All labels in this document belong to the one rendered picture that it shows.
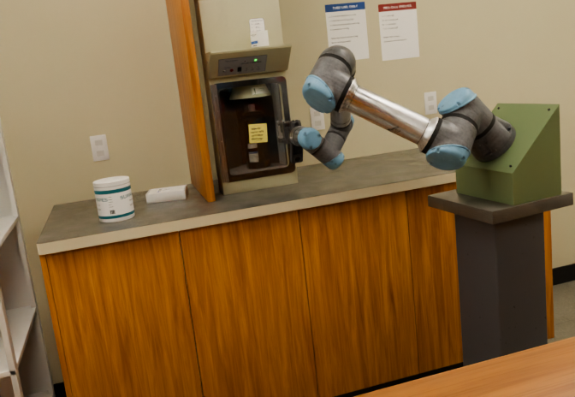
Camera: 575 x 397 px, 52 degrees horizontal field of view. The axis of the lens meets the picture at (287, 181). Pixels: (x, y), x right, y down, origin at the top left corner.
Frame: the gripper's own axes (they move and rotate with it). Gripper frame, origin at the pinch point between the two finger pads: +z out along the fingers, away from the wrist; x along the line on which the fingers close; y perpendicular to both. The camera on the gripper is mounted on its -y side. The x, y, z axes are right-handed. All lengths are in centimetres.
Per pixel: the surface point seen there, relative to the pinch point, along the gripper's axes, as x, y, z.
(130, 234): 67, -19, -25
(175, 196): 46, -16, 10
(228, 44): 14.8, 40.0, 4.6
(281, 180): 3.1, -18.3, 4.7
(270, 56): 1.1, 32.4, -3.8
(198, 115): 33.2, 15.4, -4.2
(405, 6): -87, 47, 47
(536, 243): -56, -40, -77
